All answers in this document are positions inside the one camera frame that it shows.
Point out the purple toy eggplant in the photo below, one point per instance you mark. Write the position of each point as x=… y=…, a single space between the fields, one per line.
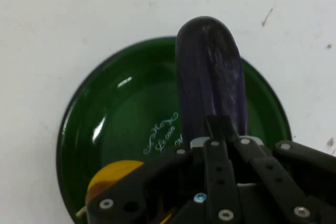
x=210 y=77

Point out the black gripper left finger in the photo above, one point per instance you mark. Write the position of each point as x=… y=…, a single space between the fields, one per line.
x=220 y=176

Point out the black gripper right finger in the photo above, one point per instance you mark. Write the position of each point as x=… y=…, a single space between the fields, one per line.
x=273 y=171

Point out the yellow toy onion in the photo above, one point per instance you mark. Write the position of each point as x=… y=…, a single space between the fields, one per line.
x=113 y=174

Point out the dark green round plate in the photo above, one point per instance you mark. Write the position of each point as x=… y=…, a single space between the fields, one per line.
x=126 y=108

